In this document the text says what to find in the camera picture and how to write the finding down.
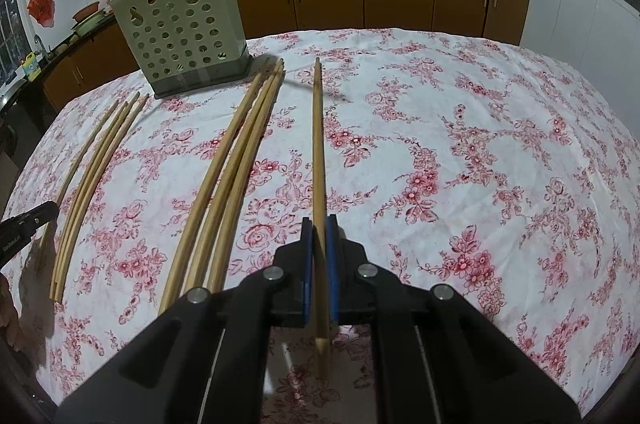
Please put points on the metal faucet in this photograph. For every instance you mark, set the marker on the metal faucet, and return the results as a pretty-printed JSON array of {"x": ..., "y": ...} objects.
[{"x": 41, "y": 43}]

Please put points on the barred window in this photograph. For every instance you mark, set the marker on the barred window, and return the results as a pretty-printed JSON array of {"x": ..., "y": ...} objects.
[{"x": 11, "y": 33}]

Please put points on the yellow bottle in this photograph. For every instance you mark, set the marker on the yellow bottle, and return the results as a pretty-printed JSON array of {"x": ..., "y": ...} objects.
[{"x": 30, "y": 64}]

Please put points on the red plastic bag on wall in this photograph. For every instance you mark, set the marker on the red plastic bag on wall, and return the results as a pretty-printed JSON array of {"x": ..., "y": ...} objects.
[{"x": 41, "y": 6}]

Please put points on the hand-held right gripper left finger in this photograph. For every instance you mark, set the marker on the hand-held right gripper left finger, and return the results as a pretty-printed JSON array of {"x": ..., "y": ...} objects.
[{"x": 307, "y": 269}]

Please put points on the green pot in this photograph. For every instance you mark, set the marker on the green pot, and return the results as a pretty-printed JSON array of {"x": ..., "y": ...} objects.
[{"x": 92, "y": 26}]

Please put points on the green perforated chopstick holder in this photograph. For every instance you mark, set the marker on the green perforated chopstick holder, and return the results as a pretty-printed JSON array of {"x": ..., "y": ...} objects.
[{"x": 200, "y": 3}]

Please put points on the person's left hand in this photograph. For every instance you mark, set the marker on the person's left hand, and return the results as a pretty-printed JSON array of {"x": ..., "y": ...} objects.
[{"x": 9, "y": 309}]

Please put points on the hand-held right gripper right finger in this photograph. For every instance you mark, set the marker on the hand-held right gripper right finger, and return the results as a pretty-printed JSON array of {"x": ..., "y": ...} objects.
[{"x": 332, "y": 269}]

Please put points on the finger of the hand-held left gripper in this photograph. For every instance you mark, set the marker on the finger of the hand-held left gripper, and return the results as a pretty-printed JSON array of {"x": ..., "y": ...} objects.
[{"x": 35, "y": 216}]

